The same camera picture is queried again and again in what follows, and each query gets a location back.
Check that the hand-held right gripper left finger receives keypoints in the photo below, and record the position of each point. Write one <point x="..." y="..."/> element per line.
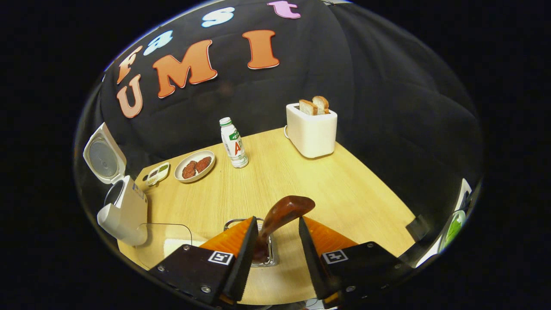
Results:
<point x="245" y="258"/>

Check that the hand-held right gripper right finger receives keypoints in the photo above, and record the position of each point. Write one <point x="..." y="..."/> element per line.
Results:
<point x="312" y="258"/>

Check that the brown wooden spoon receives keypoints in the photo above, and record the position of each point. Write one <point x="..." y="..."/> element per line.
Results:
<point x="284" y="211"/>

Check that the white rice cooker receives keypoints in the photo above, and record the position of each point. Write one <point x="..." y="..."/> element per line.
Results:
<point x="129" y="211"/>

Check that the red meat piece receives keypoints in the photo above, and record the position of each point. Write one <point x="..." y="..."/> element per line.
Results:
<point x="203" y="164"/>
<point x="189" y="169"/>

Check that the white round plate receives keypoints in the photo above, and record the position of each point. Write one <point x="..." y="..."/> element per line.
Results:
<point x="183" y="165"/>

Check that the white bottle green cap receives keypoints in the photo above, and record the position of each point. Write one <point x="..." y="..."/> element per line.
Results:
<point x="234" y="146"/>

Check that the white divided sauce dish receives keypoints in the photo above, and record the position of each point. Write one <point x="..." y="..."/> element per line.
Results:
<point x="157" y="174"/>

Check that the white toaster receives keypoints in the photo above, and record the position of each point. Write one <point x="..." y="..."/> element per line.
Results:
<point x="312" y="133"/>

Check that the green and white object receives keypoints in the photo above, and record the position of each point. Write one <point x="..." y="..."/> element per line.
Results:
<point x="454" y="226"/>

